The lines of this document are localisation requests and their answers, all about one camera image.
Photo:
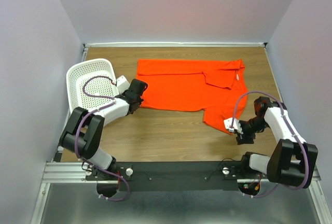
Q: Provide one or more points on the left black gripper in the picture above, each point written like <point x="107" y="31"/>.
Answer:
<point x="124" y="93"/>

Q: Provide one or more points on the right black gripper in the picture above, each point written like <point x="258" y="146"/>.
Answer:
<point x="241" y="139"/>

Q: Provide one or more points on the orange t shirt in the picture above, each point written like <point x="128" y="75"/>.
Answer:
<point x="215" y="87"/>

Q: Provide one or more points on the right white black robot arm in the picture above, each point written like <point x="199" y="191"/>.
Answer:
<point x="292" y="162"/>

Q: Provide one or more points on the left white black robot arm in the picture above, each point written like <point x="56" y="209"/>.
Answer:
<point x="83" y="131"/>

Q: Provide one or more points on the white perforated plastic basket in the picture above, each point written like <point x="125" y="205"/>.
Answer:
<point x="90" y="84"/>

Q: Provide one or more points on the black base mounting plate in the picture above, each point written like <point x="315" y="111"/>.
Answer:
<point x="226" y="175"/>

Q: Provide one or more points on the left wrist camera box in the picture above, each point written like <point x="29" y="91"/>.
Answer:
<point x="122" y="84"/>

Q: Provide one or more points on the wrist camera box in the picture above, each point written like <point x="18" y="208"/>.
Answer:
<point x="233" y="125"/>
<point x="122" y="84"/>

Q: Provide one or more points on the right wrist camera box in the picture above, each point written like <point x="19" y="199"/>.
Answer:
<point x="233" y="125"/>

